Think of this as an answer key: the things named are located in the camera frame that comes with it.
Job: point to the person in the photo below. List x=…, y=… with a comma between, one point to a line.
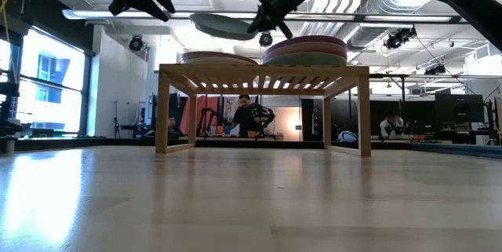
x=392, y=126
x=174, y=126
x=245, y=120

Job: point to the teal plate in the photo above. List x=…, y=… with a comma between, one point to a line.
x=223, y=26

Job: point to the black stage light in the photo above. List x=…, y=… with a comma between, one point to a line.
x=398, y=38
x=136, y=43
x=435, y=70
x=265, y=40

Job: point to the black equipment stand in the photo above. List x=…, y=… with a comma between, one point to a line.
x=8, y=107

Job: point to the black speaker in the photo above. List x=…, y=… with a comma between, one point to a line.
x=317, y=116

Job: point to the brown plate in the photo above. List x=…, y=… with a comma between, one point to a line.
x=213, y=53

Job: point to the magenta plate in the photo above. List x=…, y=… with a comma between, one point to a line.
x=306, y=52

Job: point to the red panel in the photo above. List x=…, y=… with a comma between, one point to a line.
x=202, y=103

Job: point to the orange cup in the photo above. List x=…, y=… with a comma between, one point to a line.
x=252, y=134
x=221, y=130

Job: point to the black background robot arm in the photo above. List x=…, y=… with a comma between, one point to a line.
x=266, y=118

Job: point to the silver air duct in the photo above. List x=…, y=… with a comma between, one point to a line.
x=372, y=12

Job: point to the black computer monitor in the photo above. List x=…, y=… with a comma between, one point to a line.
x=459, y=108

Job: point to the dark green plate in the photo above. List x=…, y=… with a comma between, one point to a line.
x=306, y=60

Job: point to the purple plate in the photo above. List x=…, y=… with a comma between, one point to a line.
x=306, y=39

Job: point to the long ceiling light bar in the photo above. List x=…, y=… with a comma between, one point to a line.
x=98, y=14

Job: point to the wooden slatted shelf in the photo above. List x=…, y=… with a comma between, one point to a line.
x=263, y=70

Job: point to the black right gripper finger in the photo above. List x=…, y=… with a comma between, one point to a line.
x=267, y=21
x=259, y=18

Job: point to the large window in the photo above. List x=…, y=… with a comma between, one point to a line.
x=51, y=87

